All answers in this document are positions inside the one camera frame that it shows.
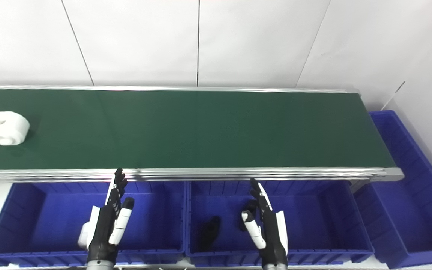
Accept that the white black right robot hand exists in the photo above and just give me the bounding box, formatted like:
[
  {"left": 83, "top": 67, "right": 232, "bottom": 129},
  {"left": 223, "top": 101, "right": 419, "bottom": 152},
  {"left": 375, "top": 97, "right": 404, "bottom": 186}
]
[{"left": 241, "top": 178, "right": 289, "bottom": 267}]

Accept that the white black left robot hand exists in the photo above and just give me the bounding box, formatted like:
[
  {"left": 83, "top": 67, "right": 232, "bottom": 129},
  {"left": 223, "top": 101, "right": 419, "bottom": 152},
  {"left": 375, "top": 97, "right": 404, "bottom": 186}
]
[{"left": 87, "top": 168, "right": 135, "bottom": 262}]

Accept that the black plastic part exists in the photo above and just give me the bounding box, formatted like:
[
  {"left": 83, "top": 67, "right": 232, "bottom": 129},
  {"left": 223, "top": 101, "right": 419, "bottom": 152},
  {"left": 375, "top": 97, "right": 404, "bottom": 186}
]
[
  {"left": 237, "top": 199, "right": 258, "bottom": 231},
  {"left": 197, "top": 216, "right": 222, "bottom": 252}
]

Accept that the blue plastic bin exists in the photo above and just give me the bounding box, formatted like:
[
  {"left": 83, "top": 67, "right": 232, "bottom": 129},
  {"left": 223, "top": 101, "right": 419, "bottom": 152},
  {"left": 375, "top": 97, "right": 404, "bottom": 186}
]
[
  {"left": 0, "top": 181, "right": 186, "bottom": 267},
  {"left": 353, "top": 110, "right": 432, "bottom": 269},
  {"left": 185, "top": 181, "right": 375, "bottom": 267}
]

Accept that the green conveyor belt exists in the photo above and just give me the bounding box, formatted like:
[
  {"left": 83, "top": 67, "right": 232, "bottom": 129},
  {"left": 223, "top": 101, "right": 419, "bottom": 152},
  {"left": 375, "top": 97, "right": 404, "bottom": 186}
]
[
  {"left": 0, "top": 88, "right": 396, "bottom": 171},
  {"left": 0, "top": 85, "right": 405, "bottom": 184}
]

